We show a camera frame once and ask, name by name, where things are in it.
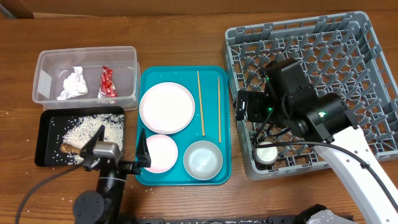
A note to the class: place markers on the wooden chopstick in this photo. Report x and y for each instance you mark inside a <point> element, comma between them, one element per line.
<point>201,104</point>
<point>219,110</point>

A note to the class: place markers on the teal plastic serving tray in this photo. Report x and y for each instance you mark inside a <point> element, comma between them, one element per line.
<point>187,77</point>

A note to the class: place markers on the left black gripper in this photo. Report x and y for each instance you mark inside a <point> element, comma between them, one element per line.
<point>142,158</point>

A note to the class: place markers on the brown food scraps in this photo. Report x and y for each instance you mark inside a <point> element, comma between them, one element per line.
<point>69,149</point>

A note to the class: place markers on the clear plastic bin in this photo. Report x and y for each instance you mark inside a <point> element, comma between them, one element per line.
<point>55,66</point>

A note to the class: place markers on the grey plastic dishwasher rack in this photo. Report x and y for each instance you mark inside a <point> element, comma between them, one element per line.
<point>339,53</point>

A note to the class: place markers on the white rice grains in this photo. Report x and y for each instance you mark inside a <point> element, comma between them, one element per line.
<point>77,131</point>

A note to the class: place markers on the white paper napkin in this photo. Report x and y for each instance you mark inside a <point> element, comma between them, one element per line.
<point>74,85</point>

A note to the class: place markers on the large white round plate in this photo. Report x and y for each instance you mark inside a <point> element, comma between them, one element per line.
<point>167,108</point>

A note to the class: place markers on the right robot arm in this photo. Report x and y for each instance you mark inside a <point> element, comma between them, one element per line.
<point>329,126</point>

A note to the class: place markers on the red foil snack wrapper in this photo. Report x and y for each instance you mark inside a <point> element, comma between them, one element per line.
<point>107,88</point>

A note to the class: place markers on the black plastic tray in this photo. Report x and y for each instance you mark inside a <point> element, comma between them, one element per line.
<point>46,116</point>

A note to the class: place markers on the small pink bowl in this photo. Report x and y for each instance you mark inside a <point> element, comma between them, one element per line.
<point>163,153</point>

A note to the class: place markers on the grey round bowl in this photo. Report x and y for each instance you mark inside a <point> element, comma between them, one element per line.
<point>203,160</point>

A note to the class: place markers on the white plastic cup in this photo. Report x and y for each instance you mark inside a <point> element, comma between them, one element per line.
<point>265,155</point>

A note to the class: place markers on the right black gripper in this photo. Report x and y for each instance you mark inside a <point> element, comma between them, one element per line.
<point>241,104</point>

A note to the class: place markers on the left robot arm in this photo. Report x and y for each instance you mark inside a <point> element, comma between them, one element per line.
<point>103,204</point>

